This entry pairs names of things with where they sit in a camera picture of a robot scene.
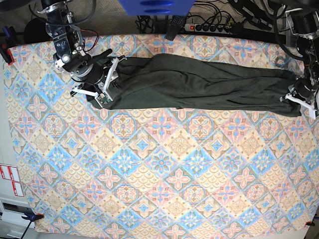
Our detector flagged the black remote control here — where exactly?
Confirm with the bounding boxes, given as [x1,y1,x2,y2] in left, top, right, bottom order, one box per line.
[164,15,186,41]

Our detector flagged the black round stand base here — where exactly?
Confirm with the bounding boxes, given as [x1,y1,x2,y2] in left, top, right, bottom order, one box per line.
[23,18,51,44]

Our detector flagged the dark green long-sleeve shirt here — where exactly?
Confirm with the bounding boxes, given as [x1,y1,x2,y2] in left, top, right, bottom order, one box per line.
[106,54,301,117]

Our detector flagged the white power strip red switch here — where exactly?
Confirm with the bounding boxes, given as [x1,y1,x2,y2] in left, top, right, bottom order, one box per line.
[184,23,230,34]

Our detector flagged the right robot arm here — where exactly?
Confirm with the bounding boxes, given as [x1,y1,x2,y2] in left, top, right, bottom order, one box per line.
[31,0,126,110]

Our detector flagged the red white labels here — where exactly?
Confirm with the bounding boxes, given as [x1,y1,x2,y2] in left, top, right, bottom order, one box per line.
[0,164,24,197]

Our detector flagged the blue clamp lower left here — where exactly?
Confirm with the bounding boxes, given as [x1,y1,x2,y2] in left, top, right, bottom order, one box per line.
[21,213,44,239]

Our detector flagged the blue clamp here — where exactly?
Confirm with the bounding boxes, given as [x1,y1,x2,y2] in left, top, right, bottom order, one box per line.
[0,26,16,65]
[21,213,44,239]

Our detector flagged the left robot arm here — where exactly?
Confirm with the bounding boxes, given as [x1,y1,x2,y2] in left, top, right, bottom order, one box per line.
[229,0,319,119]

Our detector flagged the red clamp lower right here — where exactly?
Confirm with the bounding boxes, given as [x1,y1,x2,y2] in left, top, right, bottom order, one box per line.
[305,222,315,227]

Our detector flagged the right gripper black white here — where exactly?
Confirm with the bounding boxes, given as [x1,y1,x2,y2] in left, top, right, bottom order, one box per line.
[69,49,127,109]

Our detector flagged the patterned pastel tablecloth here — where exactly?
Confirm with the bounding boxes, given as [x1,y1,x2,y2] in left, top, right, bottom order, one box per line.
[0,42,319,239]

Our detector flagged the blue clamp upper left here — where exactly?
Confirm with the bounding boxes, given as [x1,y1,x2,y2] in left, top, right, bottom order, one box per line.
[0,26,16,65]

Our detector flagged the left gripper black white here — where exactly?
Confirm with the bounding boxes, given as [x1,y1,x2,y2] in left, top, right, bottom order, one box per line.
[280,79,319,120]

